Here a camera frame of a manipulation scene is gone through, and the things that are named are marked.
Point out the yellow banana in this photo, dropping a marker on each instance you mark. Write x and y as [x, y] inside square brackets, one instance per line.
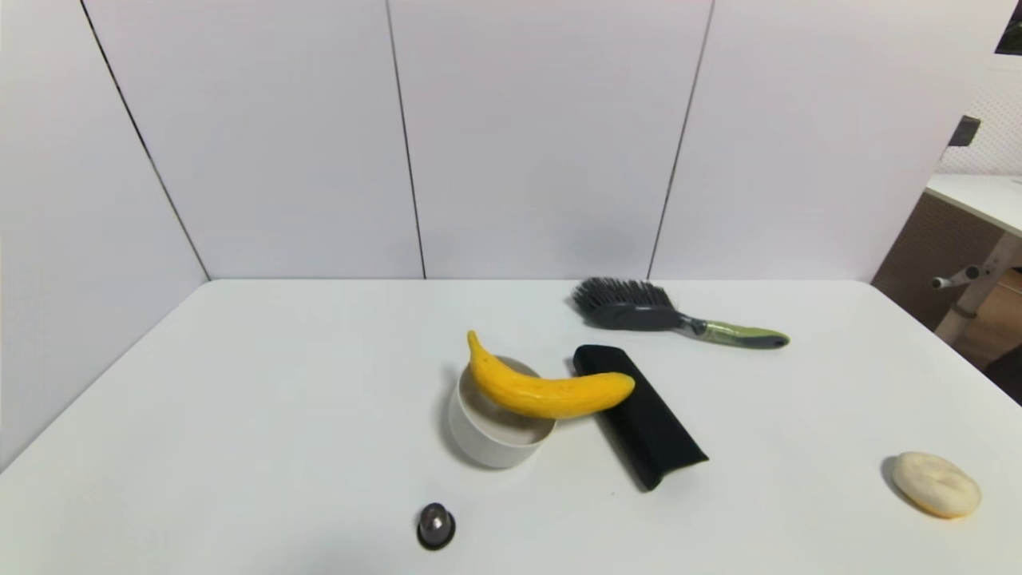
[543, 393]

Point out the beige round bowl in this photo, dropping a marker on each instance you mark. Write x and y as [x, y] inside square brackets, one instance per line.
[495, 443]

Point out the black fabric case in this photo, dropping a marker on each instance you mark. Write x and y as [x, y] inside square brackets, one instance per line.
[659, 443]

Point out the small dark metallic capsule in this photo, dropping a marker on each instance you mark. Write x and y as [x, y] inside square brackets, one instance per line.
[436, 525]

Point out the white-topped brown desk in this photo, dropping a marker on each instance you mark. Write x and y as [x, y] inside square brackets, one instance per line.
[926, 239]

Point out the cream bread roll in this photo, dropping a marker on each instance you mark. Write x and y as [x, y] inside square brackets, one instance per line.
[936, 484]

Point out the dark monitor corner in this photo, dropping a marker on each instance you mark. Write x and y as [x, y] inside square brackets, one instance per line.
[1012, 32]

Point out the black wall-mounted box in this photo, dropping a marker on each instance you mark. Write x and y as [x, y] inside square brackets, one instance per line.
[964, 131]

